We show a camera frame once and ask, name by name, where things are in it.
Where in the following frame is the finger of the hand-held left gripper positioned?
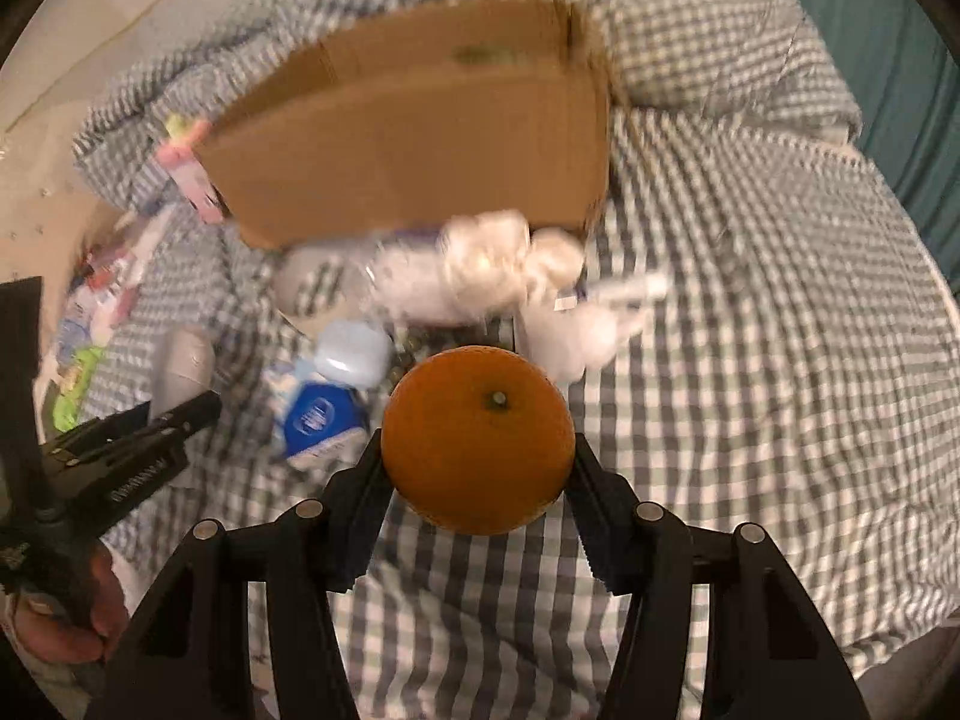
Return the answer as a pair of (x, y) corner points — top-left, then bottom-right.
(148, 390), (224, 437)

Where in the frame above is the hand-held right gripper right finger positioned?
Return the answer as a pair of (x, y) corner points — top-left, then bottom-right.
(566, 442), (875, 720)

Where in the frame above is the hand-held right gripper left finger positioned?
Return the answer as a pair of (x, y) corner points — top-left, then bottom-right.
(86, 431), (395, 720)

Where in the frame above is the orange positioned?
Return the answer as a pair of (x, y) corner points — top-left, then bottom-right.
(381, 345), (577, 537)

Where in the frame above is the cardboard box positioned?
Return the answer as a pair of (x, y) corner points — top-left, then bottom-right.
(193, 0), (612, 252)

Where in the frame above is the person's left hand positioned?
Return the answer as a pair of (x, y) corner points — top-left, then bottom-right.
(16, 546), (130, 666)

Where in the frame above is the blue tissue pack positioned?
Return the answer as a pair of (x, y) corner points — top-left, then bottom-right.
(262, 360), (372, 470)

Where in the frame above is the pile of small packets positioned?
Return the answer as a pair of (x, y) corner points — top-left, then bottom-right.
(51, 206), (181, 432)

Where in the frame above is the pale blue case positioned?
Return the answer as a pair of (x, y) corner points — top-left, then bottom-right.
(313, 319), (392, 389)

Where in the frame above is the white cloth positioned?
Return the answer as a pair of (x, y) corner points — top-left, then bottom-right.
(517, 300), (650, 385)

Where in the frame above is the checkered bed sheet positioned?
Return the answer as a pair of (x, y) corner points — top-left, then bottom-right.
(75, 109), (960, 720)

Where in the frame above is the pink drinking bottle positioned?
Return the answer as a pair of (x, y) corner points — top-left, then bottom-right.
(154, 114), (226, 224)

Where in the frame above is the cream padded headboard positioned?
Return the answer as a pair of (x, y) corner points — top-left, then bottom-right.
(0, 0), (226, 286)

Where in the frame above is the white tube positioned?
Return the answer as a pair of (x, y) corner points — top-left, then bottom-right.
(581, 272), (671, 310)

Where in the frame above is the checkered duvet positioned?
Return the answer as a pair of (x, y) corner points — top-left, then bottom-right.
(71, 0), (860, 215)

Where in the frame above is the teal curtain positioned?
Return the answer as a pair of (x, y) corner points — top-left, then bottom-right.
(746, 0), (960, 293)

